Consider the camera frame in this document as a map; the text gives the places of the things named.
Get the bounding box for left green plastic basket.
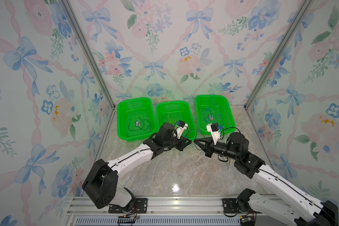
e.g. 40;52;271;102
117;98;157;142

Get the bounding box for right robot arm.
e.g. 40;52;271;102
194;132;339;226

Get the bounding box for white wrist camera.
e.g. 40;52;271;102
175;120;188;139
206;122;221;145

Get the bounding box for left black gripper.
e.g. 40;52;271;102
163;135;192;151

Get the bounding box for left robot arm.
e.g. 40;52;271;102
82;121;192;212

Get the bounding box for green cable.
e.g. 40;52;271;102
137;118;153;133
128;118;145;132

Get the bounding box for right green plastic basket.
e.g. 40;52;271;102
195;95;236;135

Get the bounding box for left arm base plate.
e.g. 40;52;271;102
108;198;148;214

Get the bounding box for middle green plastic basket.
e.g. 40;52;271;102
155;101;197;140

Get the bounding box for right aluminium corner post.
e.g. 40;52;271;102
244;0;313;110

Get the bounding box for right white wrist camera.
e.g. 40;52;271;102
206;122;221;145

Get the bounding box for green plastic basket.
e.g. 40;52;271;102
117;98;157;142
155;101;197;140
195;95;236;135

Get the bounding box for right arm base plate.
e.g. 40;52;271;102
222;198;260;215

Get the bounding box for aluminium corner post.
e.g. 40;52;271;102
244;0;313;110
59;0;115;110

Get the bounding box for left aluminium corner post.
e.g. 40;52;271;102
59;0;115;110

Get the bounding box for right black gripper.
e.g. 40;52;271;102
194;136;239;162

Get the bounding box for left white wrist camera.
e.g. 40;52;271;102
175;120;188;139

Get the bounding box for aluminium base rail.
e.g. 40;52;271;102
63;196;306;226

